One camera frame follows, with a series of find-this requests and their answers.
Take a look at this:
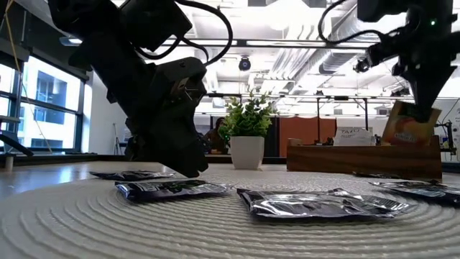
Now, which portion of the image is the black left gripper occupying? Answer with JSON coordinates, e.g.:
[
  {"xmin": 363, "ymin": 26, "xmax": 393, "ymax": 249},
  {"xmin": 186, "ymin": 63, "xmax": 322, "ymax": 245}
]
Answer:
[{"xmin": 124, "ymin": 57, "xmax": 210, "ymax": 179}]

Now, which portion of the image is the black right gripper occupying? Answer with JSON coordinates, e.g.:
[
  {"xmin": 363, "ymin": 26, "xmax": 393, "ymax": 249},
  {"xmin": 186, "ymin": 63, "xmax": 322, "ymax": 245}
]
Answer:
[{"xmin": 366, "ymin": 17, "xmax": 460, "ymax": 123}]

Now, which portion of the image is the orange peach tea packet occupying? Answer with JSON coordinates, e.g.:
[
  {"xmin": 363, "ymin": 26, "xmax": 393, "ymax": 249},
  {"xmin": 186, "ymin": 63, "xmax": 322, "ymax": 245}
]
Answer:
[{"xmin": 380, "ymin": 100, "xmax": 442, "ymax": 147}]

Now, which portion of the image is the white paper card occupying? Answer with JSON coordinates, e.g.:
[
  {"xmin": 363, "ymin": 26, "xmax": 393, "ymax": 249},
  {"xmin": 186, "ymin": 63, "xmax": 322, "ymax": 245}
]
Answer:
[{"xmin": 333, "ymin": 126, "xmax": 377, "ymax": 147}]

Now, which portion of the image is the brown wooden organiser box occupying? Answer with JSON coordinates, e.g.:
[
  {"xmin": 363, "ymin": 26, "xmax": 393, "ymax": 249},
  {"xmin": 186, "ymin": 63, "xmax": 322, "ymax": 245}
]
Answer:
[{"xmin": 286, "ymin": 135, "xmax": 443, "ymax": 181}]

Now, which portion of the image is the black background stand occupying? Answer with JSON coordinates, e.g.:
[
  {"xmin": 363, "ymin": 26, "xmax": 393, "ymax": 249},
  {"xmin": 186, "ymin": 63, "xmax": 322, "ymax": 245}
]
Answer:
[{"xmin": 434, "ymin": 120, "xmax": 458, "ymax": 156}]

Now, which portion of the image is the person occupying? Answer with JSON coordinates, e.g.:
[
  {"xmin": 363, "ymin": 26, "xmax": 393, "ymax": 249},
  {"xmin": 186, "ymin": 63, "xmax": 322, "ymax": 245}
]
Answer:
[{"xmin": 204, "ymin": 117, "xmax": 231, "ymax": 155}]

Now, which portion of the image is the green potted artificial plant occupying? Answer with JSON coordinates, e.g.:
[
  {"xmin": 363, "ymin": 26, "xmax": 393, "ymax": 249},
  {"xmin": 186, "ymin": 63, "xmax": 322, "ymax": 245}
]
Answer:
[{"xmin": 218, "ymin": 88, "xmax": 276, "ymax": 171}]

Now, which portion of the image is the large glass window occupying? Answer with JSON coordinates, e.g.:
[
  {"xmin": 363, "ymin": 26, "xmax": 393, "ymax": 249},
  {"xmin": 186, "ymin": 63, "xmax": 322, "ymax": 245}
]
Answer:
[{"xmin": 0, "ymin": 55, "xmax": 89, "ymax": 154}]

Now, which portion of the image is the white round woven placemat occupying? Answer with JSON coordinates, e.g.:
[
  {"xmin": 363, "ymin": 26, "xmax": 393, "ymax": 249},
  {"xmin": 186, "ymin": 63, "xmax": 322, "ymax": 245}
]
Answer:
[{"xmin": 0, "ymin": 171, "xmax": 460, "ymax": 259}]

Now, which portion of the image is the orange office partition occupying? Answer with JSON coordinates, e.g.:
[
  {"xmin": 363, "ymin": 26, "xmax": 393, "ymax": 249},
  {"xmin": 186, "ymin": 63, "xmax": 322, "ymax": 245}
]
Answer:
[{"xmin": 279, "ymin": 117, "xmax": 338, "ymax": 158}]

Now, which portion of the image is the black mounted camera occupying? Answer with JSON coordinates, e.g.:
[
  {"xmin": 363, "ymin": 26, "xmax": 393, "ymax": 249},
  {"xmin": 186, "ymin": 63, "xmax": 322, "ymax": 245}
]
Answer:
[{"xmin": 353, "ymin": 57, "xmax": 371, "ymax": 74}]

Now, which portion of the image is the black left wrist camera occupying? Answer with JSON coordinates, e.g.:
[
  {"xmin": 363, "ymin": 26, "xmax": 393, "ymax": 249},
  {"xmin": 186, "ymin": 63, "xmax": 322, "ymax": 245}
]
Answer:
[{"xmin": 120, "ymin": 0, "xmax": 194, "ymax": 53}]

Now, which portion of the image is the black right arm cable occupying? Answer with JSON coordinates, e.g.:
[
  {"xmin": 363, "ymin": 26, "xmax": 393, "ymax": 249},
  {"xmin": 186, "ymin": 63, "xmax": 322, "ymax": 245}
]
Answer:
[{"xmin": 318, "ymin": 0, "xmax": 387, "ymax": 46}]

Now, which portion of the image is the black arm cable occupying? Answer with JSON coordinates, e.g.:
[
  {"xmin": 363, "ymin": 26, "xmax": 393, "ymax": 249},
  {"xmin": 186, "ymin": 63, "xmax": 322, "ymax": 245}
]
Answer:
[
  {"xmin": 134, "ymin": 0, "xmax": 234, "ymax": 68},
  {"xmin": 318, "ymin": 0, "xmax": 387, "ymax": 46}
]

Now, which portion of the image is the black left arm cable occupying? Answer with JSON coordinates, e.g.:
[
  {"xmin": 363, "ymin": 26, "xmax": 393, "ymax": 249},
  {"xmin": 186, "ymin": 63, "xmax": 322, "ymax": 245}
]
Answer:
[{"xmin": 134, "ymin": 0, "xmax": 234, "ymax": 68}]

